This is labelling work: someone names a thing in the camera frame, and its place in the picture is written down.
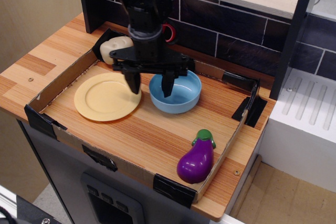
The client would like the grey oven control panel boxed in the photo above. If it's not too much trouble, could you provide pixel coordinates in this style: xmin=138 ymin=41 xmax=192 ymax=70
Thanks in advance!
xmin=81 ymin=173 xmax=145 ymax=223

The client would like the black vertical post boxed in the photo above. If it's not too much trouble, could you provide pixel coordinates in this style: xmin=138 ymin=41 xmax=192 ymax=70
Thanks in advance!
xmin=269 ymin=0 xmax=316 ymax=100

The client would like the purple toy eggplant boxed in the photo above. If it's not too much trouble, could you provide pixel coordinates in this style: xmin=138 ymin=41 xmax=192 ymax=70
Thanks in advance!
xmin=176 ymin=129 xmax=216 ymax=184

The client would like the red cup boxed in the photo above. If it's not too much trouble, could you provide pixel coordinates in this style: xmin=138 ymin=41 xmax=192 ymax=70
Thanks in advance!
xmin=162 ymin=23 xmax=176 ymax=44

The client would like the yellow plate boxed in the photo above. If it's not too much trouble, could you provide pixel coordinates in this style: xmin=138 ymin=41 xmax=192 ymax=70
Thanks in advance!
xmin=74 ymin=72 xmax=141 ymax=122

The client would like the cardboard tray border with tape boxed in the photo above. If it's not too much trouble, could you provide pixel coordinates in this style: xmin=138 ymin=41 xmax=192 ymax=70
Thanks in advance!
xmin=25 ymin=26 xmax=275 ymax=217

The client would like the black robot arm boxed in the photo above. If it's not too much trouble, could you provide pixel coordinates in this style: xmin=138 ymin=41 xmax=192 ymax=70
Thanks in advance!
xmin=81 ymin=0 xmax=192 ymax=97

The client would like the white dish rack sink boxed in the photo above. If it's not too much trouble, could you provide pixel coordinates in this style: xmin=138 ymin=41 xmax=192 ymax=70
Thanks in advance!
xmin=259 ymin=69 xmax=335 ymax=191

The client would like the cream toy potato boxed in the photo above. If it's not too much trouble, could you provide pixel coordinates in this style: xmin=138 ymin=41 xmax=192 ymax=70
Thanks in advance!
xmin=100 ymin=36 xmax=133 ymax=65

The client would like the light blue bowl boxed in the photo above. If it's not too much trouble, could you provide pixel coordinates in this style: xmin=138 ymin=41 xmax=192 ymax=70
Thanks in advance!
xmin=149 ymin=70 xmax=202 ymax=114

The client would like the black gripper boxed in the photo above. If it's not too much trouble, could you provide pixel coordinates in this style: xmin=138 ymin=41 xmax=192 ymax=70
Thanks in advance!
xmin=109 ymin=39 xmax=194 ymax=98

